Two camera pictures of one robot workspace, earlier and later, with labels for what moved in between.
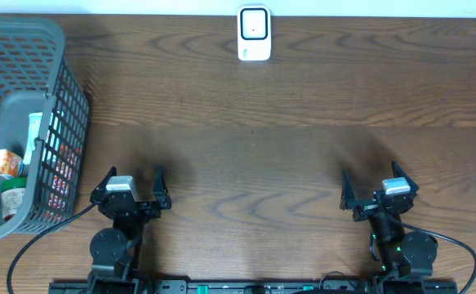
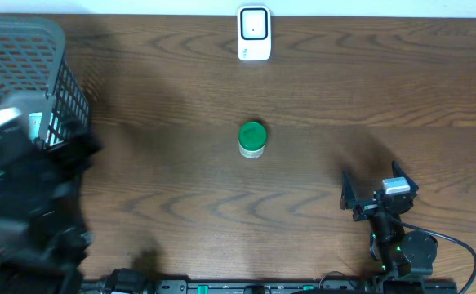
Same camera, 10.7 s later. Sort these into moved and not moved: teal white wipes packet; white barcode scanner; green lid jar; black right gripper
Moved: green lid jar
Not moved: teal white wipes packet; white barcode scanner; black right gripper
